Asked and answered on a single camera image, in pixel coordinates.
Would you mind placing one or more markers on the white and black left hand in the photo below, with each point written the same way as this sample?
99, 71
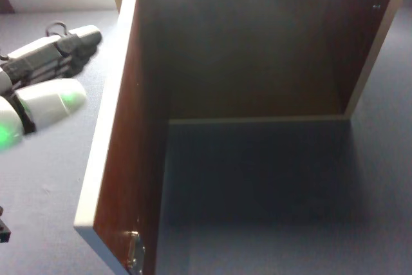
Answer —
38, 50

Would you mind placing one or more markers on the metal cabinet hinge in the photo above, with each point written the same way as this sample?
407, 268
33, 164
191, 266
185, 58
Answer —
135, 250

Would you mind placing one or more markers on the blue grey table cloth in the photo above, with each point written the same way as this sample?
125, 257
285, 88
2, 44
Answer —
54, 185

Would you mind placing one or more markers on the small metal screw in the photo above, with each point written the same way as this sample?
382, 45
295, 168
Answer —
376, 6

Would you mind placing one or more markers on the small black robot bracket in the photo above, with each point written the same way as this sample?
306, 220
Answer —
4, 228

